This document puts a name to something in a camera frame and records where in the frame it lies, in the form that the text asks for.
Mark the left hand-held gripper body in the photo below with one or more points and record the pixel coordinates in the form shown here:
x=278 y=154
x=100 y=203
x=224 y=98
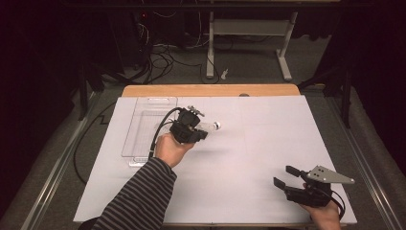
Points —
x=185 y=131

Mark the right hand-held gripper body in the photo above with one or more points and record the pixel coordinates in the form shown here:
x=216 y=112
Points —
x=314 y=195

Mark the clear plastic storage box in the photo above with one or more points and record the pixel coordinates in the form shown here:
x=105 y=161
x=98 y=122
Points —
x=143 y=127

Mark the person's left hand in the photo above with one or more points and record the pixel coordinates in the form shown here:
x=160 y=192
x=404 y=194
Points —
x=170 y=150

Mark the person's right hand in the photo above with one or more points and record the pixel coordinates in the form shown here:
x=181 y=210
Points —
x=324 y=218

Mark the white table cover sheet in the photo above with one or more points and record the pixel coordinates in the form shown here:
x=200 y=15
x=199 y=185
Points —
x=239 y=179

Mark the wooden table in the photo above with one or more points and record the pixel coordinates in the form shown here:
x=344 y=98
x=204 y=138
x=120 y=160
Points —
x=207 y=90

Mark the round table hole cap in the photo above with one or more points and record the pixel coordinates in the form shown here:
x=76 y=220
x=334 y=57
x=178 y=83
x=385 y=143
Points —
x=244 y=95

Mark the small white floor object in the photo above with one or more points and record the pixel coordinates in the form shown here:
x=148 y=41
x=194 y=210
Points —
x=224 y=74

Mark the black metal stand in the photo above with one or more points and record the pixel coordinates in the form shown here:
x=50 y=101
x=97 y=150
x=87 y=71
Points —
x=83 y=96
x=346 y=102

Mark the black equipment case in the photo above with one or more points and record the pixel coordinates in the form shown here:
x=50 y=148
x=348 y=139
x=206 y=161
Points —
x=127 y=38

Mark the dark curtain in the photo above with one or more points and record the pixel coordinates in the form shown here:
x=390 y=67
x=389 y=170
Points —
x=32 y=80
x=383 y=80

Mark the aluminium floor rail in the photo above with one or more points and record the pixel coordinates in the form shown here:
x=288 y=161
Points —
x=367 y=174
x=59 y=169

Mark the white metal stand frame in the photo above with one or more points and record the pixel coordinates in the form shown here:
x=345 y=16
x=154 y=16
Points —
x=249 y=27

